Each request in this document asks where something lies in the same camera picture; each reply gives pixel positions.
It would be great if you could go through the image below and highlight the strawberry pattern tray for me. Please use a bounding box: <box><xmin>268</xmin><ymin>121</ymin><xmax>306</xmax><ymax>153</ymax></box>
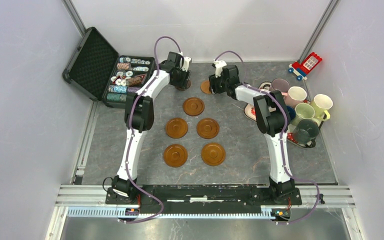
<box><xmin>243</xmin><ymin>81</ymin><xmax>322</xmax><ymax>149</ymax></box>

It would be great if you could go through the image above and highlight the yellow mug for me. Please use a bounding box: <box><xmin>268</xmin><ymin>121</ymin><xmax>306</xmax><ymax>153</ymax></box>
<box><xmin>310</xmin><ymin>94</ymin><xmax>334</xmax><ymax>121</ymax></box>

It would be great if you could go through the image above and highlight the mauve mug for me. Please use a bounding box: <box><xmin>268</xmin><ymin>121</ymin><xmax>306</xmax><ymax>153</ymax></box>
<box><xmin>269</xmin><ymin>78</ymin><xmax>291</xmax><ymax>93</ymax></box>

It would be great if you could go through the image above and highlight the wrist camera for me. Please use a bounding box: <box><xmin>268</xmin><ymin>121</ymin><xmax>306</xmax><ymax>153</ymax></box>
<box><xmin>180</xmin><ymin>56</ymin><xmax>192</xmax><ymax>72</ymax></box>
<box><xmin>213</xmin><ymin>60</ymin><xmax>227</xmax><ymax>78</ymax></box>

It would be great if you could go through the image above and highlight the grooved wooden coaster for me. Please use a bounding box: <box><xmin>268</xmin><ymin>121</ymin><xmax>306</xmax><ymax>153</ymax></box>
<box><xmin>182</xmin><ymin>97</ymin><xmax>205</xmax><ymax>116</ymax></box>

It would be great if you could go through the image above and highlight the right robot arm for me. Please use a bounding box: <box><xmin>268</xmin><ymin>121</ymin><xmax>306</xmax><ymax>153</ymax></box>
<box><xmin>208</xmin><ymin>60</ymin><xmax>295</xmax><ymax>204</ymax></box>

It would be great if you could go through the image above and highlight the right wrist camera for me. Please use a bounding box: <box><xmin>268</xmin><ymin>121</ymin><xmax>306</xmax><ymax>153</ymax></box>
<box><xmin>213</xmin><ymin>60</ymin><xmax>227</xmax><ymax>78</ymax></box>

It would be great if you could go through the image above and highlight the dark green mug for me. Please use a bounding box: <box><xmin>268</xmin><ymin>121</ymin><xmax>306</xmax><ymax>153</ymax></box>
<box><xmin>292</xmin><ymin>119</ymin><xmax>320</xmax><ymax>146</ymax></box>

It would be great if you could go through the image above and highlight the cream pink mug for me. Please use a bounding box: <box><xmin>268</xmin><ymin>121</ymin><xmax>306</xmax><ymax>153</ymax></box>
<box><xmin>283</xmin><ymin>86</ymin><xmax>308</xmax><ymax>108</ymax></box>

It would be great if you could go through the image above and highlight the dark blue mug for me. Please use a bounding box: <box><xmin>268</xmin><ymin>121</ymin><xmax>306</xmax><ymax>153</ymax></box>
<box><xmin>286</xmin><ymin>105</ymin><xmax>297</xmax><ymax>121</ymax></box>

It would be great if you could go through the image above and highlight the light wooden coaster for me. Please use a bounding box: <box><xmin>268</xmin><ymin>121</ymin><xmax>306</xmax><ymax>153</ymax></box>
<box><xmin>200</xmin><ymin>80</ymin><xmax>212</xmax><ymax>94</ymax></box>

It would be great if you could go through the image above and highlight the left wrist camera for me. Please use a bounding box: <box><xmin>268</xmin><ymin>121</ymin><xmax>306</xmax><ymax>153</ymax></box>
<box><xmin>180</xmin><ymin>56</ymin><xmax>192</xmax><ymax>72</ymax></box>

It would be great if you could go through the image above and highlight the dark brown coaster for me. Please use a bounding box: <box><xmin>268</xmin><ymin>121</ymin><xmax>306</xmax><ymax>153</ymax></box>
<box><xmin>175</xmin><ymin>80</ymin><xmax>191</xmax><ymax>91</ymax></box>

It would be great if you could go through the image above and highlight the black poker chip case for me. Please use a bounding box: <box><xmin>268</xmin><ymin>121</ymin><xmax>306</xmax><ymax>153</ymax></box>
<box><xmin>62</xmin><ymin>27</ymin><xmax>156</xmax><ymax>109</ymax></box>

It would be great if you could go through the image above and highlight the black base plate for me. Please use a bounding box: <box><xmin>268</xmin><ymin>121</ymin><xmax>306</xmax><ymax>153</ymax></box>
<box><xmin>105</xmin><ymin>184</ymin><xmax>303</xmax><ymax>215</ymax></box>

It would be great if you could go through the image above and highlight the light green mug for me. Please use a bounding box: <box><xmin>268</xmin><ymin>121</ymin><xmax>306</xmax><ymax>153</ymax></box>
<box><xmin>291</xmin><ymin>102</ymin><xmax>316</xmax><ymax>126</ymax></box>

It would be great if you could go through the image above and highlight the aluminium frame rail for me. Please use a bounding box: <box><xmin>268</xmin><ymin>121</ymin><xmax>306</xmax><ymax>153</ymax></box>
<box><xmin>55</xmin><ymin>184</ymin><xmax>356</xmax><ymax>219</ymax></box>

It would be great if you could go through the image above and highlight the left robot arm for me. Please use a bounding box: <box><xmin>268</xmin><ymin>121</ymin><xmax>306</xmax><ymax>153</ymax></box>
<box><xmin>111</xmin><ymin>51</ymin><xmax>192</xmax><ymax>204</ymax></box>

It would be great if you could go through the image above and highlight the red blue toy truck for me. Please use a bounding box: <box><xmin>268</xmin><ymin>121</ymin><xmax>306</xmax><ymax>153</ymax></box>
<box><xmin>287</xmin><ymin>52</ymin><xmax>323</xmax><ymax>81</ymax></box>

